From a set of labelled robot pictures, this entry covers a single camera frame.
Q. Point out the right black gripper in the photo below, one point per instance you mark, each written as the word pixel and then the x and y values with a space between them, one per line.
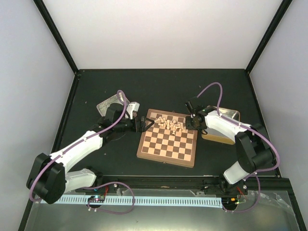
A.
pixel 189 126

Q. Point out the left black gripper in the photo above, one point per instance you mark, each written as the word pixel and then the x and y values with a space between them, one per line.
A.
pixel 142 127

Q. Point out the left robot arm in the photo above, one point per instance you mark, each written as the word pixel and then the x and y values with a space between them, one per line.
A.
pixel 51 176

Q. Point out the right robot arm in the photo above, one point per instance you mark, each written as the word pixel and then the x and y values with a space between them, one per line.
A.
pixel 255 153

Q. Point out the pile of light chess pieces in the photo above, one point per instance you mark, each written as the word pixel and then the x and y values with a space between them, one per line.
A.
pixel 173 125

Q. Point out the wooden chess board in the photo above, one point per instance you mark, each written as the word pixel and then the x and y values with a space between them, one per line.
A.
pixel 157 144

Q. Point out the small circuit board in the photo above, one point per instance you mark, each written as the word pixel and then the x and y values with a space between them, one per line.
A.
pixel 96 199

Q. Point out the yellow tin box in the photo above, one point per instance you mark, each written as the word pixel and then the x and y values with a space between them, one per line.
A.
pixel 214 135

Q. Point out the pink embossed tin box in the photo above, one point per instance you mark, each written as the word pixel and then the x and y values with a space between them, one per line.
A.
pixel 108 104

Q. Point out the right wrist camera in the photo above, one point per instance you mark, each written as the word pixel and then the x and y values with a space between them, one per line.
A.
pixel 194 105

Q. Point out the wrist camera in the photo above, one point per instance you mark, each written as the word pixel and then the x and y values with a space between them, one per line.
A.
pixel 132 110
pixel 194 105

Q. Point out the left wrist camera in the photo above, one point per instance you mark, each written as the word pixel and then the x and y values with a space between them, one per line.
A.
pixel 132 110

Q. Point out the light blue slotted cable duct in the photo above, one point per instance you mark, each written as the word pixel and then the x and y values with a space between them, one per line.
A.
pixel 144 201

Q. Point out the black frame post right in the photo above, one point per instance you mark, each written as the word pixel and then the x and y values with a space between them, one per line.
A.
pixel 281 11

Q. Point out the black frame post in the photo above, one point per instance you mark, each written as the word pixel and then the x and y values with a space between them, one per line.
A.
pixel 40 5
pixel 281 11

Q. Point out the black frame post left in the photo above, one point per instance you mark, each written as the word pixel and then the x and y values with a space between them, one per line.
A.
pixel 40 5

